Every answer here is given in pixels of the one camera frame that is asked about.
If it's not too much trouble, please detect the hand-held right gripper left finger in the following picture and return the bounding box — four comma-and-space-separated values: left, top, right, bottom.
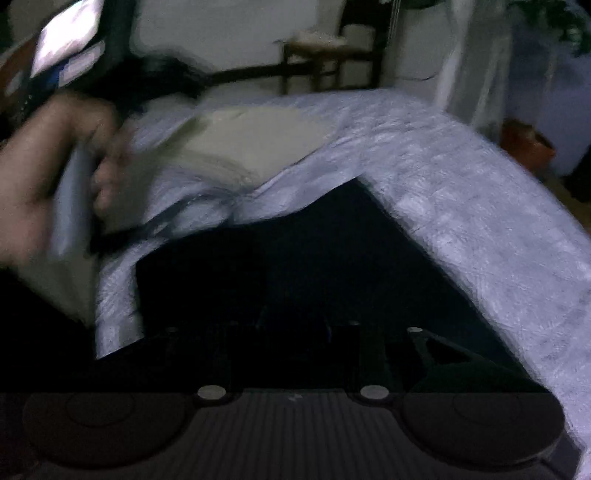
99, 323, 241, 407

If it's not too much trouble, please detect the white cloth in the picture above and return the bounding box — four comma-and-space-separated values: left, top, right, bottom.
295, 28, 348, 48

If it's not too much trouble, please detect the person's left hand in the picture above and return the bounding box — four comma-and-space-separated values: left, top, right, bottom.
0, 95, 139, 278

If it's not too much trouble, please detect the green indoor tree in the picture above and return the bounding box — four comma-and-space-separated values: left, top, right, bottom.
508, 0, 591, 56

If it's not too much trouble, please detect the brown plant pot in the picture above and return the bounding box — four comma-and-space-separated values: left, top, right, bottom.
501, 119, 557, 174

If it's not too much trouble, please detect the silver quilted bedspread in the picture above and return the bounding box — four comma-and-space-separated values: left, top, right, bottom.
92, 88, 591, 444

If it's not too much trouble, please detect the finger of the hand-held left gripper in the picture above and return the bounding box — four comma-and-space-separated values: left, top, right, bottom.
108, 55, 211, 114

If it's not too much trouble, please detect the dark jacket with orange lining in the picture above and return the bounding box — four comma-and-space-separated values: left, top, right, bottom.
134, 178, 527, 393

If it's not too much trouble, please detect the beige cloth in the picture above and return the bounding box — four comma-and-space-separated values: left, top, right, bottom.
129, 106, 335, 195

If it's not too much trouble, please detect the dark wooden chair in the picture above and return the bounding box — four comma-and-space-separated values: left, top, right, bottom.
203, 0, 389, 95

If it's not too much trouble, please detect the white curtain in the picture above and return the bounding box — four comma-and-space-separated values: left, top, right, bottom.
434, 0, 513, 134

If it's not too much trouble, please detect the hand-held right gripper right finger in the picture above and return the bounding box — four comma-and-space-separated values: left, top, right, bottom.
348, 320, 548, 407

